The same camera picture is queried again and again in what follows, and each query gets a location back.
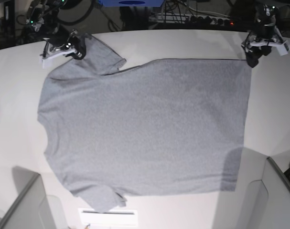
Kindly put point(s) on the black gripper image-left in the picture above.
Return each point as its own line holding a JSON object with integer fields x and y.
{"x": 61, "y": 39}

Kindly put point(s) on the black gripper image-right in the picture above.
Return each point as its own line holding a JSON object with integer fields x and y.
{"x": 264, "y": 32}

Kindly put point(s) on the grey T-shirt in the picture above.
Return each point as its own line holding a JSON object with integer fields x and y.
{"x": 168, "y": 127}

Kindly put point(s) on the blue box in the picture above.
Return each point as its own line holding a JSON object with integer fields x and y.
{"x": 131, "y": 3}

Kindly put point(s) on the white power strip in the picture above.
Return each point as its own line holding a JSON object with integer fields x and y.
{"x": 190, "y": 19}

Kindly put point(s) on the grey partition panel right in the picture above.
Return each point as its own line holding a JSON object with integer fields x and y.
{"x": 266, "y": 204}

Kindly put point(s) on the grey partition panel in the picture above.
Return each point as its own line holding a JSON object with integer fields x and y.
{"x": 266, "y": 204}
{"x": 31, "y": 209}

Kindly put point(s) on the white slotted tray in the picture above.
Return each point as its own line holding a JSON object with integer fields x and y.
{"x": 114, "y": 218}

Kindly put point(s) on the grey partition panel left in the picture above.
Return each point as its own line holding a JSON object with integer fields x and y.
{"x": 31, "y": 209}

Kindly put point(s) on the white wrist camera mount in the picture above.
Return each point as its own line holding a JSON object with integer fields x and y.
{"x": 276, "y": 45}
{"x": 47, "y": 57}

